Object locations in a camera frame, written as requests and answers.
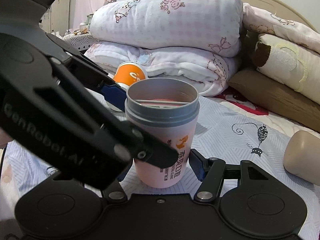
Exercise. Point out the cream and brown pillow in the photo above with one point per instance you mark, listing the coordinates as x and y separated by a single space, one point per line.
287 60

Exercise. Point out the beige cup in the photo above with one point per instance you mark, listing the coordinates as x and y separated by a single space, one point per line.
303 155

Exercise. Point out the bedside table with patterned cloth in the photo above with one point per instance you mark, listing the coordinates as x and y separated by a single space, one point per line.
75 41

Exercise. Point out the orange and white cup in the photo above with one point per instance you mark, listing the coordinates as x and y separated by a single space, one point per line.
132 73

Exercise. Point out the printed bed sheet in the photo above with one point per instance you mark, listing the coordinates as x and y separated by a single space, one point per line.
225 132

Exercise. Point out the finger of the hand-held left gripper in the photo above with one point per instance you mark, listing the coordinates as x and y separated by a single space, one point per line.
113 95
152 152

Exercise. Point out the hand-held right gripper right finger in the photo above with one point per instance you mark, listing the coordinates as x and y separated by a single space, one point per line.
196 165

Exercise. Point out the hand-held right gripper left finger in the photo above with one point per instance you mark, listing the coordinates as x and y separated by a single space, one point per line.
113 192

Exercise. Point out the beige cabinet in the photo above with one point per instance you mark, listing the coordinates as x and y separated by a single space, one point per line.
58 12

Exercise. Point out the pink floral folded quilt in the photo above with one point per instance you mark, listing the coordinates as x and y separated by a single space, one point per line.
185 67
175 22

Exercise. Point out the pink cup with grey rim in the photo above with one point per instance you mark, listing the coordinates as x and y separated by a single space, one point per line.
160 127

